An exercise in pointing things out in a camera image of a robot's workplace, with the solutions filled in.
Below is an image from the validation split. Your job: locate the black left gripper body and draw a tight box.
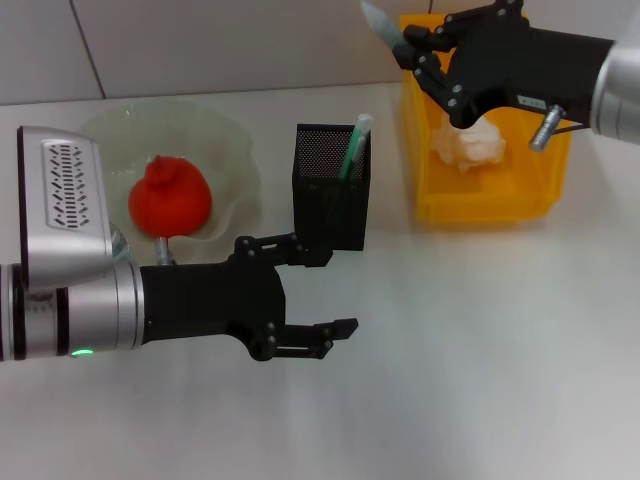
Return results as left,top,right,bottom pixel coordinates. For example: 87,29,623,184
139,235,288,362

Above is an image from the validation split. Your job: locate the green pen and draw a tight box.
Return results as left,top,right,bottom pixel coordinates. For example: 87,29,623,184
327,113,375,221

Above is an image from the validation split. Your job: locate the left gripper cable with plug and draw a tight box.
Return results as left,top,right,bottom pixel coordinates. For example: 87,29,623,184
154,236,180,267

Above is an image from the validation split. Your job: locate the green glass fruit plate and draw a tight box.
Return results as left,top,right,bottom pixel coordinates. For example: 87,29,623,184
77,99,264,251

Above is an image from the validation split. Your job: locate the yellow plastic bin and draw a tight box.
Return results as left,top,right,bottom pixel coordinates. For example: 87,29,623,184
399,13,574,222

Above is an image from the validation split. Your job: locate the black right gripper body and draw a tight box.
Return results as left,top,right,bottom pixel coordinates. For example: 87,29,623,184
442,0,615,130

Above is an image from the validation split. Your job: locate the right gripper cable with plug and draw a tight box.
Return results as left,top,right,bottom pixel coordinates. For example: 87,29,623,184
528,103,587,153

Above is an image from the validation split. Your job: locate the orange fruit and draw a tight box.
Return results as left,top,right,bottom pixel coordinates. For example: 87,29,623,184
127,154,213,239

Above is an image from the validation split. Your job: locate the black mesh pen holder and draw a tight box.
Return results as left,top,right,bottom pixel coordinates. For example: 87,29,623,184
291,123,372,253

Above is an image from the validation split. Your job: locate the grey marker pen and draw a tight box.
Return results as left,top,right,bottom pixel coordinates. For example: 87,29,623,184
359,0,407,52

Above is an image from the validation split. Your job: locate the gripper cable with plug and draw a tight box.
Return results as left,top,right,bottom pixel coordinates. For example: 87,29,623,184
528,103,587,153
154,236,180,267

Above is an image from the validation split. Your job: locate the white paper ball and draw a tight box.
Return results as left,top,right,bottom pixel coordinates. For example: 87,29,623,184
430,115,507,174

